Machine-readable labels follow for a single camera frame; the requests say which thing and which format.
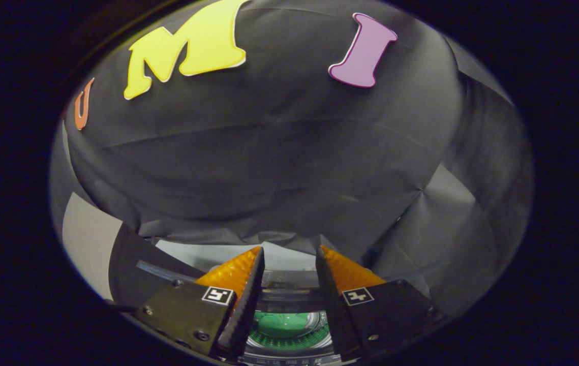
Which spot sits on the dark grey washing machine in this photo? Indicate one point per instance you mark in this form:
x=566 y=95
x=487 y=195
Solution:
x=289 y=300

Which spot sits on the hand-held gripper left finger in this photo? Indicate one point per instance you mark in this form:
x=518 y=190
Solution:
x=243 y=320

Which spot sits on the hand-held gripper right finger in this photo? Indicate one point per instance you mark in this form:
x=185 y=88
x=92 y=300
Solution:
x=337 y=320

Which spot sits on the green polo shirt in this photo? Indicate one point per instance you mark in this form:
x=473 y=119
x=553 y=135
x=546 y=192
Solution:
x=289 y=323

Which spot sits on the black backdrop cloth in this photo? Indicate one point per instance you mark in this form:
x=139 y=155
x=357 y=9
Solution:
x=269 y=152

